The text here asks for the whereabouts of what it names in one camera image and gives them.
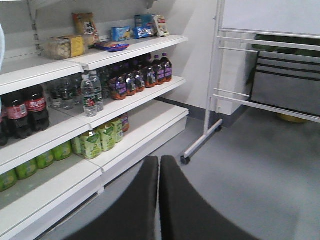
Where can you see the blue chip bag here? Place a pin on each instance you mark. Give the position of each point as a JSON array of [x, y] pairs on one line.
[[111, 46]]

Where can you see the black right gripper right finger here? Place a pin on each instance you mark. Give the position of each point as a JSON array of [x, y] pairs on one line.
[[185, 214]]

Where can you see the light blue snack pack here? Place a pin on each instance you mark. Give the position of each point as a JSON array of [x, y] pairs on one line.
[[119, 34]]

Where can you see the white shelf unit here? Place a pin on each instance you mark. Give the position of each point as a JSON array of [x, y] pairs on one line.
[[34, 204]]

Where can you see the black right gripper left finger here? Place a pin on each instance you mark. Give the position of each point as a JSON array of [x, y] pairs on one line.
[[132, 215]]

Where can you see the clear water bottle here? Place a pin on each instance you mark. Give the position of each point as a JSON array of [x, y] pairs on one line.
[[94, 78], [88, 96]]

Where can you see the blue cookie pack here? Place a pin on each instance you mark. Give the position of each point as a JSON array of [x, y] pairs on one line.
[[144, 26]]

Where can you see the cream snack bag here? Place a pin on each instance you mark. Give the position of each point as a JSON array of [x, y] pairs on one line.
[[160, 26]]

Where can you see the plastic cola bottle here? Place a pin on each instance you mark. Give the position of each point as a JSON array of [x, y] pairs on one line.
[[35, 102], [17, 115]]

